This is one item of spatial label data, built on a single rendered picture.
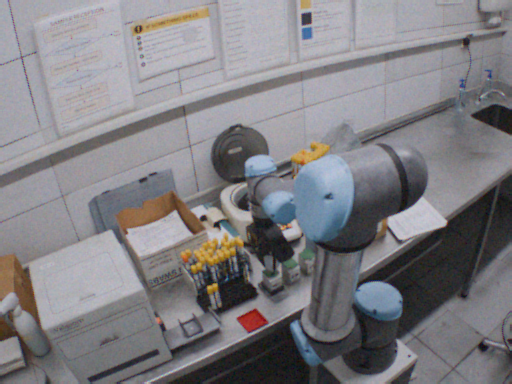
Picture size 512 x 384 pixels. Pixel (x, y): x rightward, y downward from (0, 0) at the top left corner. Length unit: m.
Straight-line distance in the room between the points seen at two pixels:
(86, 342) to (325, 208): 0.70
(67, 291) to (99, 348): 0.16
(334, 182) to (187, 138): 1.07
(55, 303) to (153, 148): 0.76
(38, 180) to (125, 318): 0.66
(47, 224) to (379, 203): 1.23
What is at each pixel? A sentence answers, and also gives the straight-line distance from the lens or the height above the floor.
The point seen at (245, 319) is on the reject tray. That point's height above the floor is 0.88.
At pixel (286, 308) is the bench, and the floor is 0.88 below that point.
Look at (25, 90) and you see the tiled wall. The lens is 1.42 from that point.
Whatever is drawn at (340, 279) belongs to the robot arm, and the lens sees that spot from 0.75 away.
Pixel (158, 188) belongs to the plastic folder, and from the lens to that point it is 1.62.
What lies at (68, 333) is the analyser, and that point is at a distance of 1.05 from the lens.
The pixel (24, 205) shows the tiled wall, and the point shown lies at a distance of 1.56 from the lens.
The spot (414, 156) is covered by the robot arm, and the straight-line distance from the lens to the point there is 0.68.
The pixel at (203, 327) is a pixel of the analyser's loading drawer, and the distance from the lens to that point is 1.23.
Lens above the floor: 1.85
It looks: 33 degrees down
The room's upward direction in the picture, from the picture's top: 6 degrees counter-clockwise
